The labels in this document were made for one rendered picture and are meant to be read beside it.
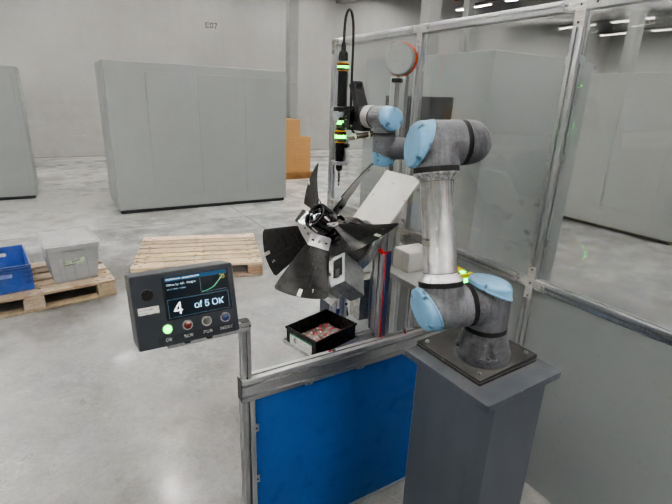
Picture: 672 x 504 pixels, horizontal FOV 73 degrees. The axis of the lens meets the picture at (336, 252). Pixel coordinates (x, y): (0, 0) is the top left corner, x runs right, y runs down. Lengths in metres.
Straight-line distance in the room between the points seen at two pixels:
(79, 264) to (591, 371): 3.77
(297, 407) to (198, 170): 5.93
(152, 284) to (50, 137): 12.52
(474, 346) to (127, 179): 6.28
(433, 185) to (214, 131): 6.27
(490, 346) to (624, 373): 0.78
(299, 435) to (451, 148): 1.10
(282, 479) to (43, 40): 12.68
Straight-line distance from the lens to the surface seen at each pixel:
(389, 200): 2.12
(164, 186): 7.21
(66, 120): 13.65
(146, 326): 1.24
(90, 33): 13.73
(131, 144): 7.07
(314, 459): 1.84
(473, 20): 2.33
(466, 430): 1.32
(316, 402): 1.68
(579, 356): 2.06
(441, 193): 1.17
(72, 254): 4.34
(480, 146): 1.22
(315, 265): 1.83
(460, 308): 1.20
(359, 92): 1.69
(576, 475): 2.29
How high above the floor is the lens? 1.69
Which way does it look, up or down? 19 degrees down
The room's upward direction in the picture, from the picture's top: 2 degrees clockwise
